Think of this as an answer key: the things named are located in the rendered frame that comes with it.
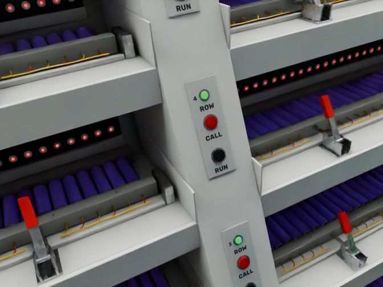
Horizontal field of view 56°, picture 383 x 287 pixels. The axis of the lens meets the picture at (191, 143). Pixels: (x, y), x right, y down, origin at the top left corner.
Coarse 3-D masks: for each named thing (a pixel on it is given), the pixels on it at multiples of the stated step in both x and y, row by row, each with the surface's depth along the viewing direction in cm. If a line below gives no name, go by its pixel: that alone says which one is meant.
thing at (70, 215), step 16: (112, 192) 48; (128, 192) 48; (144, 192) 49; (64, 208) 46; (80, 208) 46; (96, 208) 47; (112, 208) 48; (16, 224) 44; (48, 224) 44; (64, 224) 46; (0, 240) 42; (16, 240) 43
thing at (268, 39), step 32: (224, 0) 57; (256, 0) 56; (288, 0) 53; (320, 0) 56; (352, 0) 56; (256, 32) 48; (288, 32) 47; (320, 32) 49; (352, 32) 52; (256, 64) 47; (288, 64) 49
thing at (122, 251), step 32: (64, 160) 54; (160, 160) 52; (160, 192) 50; (192, 192) 43; (96, 224) 46; (128, 224) 46; (160, 224) 45; (192, 224) 45; (0, 256) 43; (64, 256) 42; (96, 256) 42; (128, 256) 42; (160, 256) 45
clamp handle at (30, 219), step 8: (24, 200) 40; (24, 208) 40; (32, 208) 40; (24, 216) 40; (32, 216) 40; (32, 224) 40; (32, 232) 40; (32, 240) 40; (40, 240) 40; (40, 248) 40; (40, 256) 40
